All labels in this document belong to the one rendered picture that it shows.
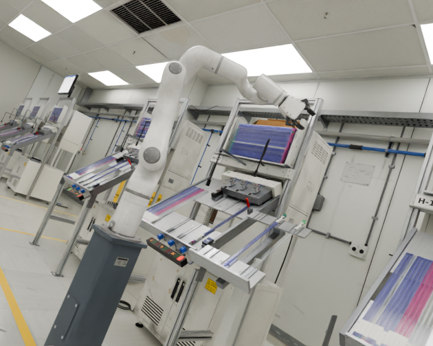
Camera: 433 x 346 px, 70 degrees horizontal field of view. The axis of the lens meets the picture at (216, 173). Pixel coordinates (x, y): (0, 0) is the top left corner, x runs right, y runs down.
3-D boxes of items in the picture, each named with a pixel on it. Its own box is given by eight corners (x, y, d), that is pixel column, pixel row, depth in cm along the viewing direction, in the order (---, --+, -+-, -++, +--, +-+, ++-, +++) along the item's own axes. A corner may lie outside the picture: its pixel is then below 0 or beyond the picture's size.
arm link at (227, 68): (209, 85, 157) (263, 110, 160) (217, 65, 142) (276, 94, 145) (216, 72, 160) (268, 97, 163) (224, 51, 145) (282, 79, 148)
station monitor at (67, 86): (67, 95, 542) (76, 73, 547) (56, 95, 584) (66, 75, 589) (74, 98, 552) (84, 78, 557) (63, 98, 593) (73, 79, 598)
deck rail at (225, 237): (200, 262, 161) (197, 252, 158) (197, 260, 162) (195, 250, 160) (282, 203, 203) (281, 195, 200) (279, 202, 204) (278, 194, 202)
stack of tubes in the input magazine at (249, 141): (281, 163, 200) (295, 125, 204) (226, 153, 237) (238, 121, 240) (290, 170, 209) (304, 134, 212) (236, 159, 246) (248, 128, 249)
